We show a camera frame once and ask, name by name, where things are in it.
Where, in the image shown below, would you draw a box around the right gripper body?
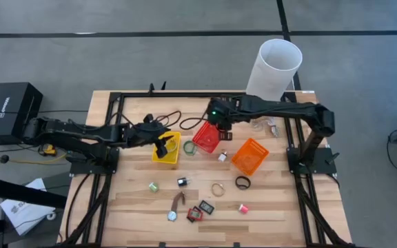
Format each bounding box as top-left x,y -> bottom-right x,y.
206,96 -> 236,125

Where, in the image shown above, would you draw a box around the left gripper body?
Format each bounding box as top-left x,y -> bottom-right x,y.
129,122 -> 170,147

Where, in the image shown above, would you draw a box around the green ring bracelet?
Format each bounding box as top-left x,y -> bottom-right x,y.
183,140 -> 199,156

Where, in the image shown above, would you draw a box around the black digital clock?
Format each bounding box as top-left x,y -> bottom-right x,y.
198,200 -> 216,216

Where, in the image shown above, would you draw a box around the red digital clock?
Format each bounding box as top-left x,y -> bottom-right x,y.
186,205 -> 205,223

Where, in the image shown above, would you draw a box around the yellow plastic basket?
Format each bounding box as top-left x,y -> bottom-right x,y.
151,130 -> 182,165

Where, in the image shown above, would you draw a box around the red plastic basket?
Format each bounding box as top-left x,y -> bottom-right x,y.
191,121 -> 222,154

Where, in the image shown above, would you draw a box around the orange plastic basket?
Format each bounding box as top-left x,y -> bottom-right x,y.
231,137 -> 270,176

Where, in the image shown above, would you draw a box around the wooden lamp base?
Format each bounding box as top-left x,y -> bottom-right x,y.
248,115 -> 272,125

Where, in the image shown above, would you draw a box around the black wristwatch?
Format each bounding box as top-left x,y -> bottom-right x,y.
234,175 -> 252,191

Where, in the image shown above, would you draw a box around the gold metal wristwatch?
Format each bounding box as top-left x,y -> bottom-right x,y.
211,182 -> 226,198

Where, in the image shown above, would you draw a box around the white lamp shade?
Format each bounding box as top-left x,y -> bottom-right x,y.
245,38 -> 303,103

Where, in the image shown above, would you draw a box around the black cardboard box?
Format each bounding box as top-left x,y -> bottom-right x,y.
0,81 -> 43,145

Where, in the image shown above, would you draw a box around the black metal stand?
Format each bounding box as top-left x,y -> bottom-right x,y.
0,101 -> 68,248

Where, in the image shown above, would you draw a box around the white paper sheets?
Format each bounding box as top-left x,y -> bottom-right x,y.
0,178 -> 57,237

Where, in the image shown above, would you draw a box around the pale ring bracelet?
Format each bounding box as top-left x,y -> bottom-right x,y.
165,137 -> 180,153

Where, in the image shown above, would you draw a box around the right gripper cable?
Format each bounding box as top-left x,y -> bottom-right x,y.
179,113 -> 209,131

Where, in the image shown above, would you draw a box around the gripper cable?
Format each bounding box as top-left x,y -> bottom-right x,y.
155,110 -> 182,129
179,113 -> 209,131

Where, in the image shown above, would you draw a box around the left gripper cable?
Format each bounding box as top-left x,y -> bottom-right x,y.
155,110 -> 182,129

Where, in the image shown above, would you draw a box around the black metal table frame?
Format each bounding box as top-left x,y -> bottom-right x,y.
60,90 -> 354,248

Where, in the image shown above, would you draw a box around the white lamp cable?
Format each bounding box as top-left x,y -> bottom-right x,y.
266,115 -> 282,138

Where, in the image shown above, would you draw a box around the brown strap wristwatch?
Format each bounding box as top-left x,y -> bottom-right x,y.
166,191 -> 187,223

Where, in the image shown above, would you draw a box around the yellow cable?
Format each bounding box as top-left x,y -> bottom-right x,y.
8,153 -> 68,165

